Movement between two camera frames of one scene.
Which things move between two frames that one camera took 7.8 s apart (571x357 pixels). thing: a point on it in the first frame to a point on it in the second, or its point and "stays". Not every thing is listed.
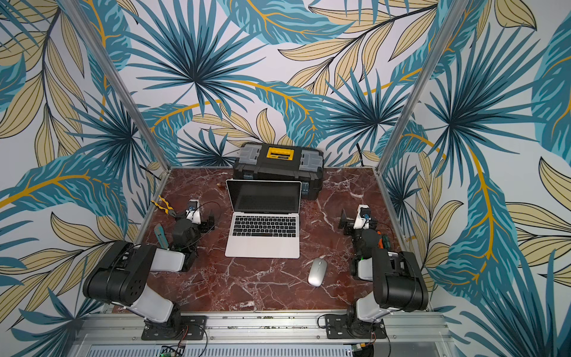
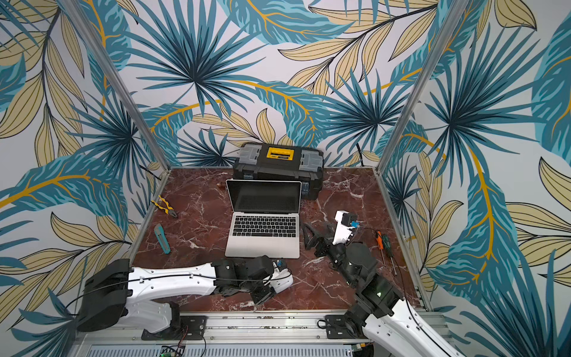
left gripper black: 205,227 to 267,293
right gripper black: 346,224 to 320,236
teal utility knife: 162,236 stays
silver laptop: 265,219 stays
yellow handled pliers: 168,210 stays
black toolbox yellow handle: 262,161 stays
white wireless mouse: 317,272 to 282,280
